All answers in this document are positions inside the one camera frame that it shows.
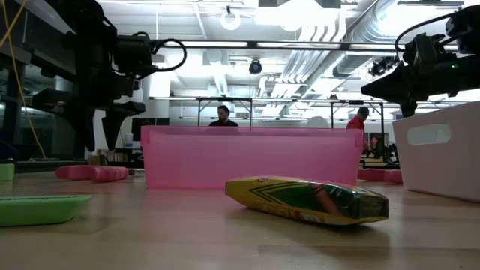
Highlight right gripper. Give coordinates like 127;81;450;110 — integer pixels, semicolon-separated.
360;61;454;118

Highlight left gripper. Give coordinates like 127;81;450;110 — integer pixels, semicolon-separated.
31;76;147;153

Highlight pink handled pliers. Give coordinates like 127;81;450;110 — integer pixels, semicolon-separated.
357;168;404;185
55;165;131;184

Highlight green eraser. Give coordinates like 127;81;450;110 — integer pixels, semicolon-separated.
0;194;93;228
0;162;16;182

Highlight white plastic bin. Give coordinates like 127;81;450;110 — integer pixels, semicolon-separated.
392;100;480;204

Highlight stack of boxes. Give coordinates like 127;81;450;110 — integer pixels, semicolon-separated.
88;148;131;166

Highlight black monitor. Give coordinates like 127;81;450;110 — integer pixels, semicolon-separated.
130;117;170;143

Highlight person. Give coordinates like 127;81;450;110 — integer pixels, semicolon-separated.
345;106;371;131
208;104;239;128

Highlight black overhead beam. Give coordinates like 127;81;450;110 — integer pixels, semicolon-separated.
149;39;461;53

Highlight pink translucent plastic bin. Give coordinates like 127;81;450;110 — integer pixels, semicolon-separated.
140;125;365;191

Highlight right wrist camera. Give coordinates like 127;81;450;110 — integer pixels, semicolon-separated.
403;32;447;72

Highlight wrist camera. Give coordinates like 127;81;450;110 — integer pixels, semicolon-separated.
114;33;158;78
403;32;447;72

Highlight black aluminium table frame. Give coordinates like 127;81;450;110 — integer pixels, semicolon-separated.
14;159;146;170

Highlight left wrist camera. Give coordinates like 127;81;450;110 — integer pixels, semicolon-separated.
114;33;158;78

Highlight yellow hanging cable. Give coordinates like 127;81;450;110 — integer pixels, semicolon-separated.
0;0;47;159

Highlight black overhead camera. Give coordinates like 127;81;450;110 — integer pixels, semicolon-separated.
248;58;263;76

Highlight white ring ceiling lamp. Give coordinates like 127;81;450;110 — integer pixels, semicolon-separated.
220;10;242;32

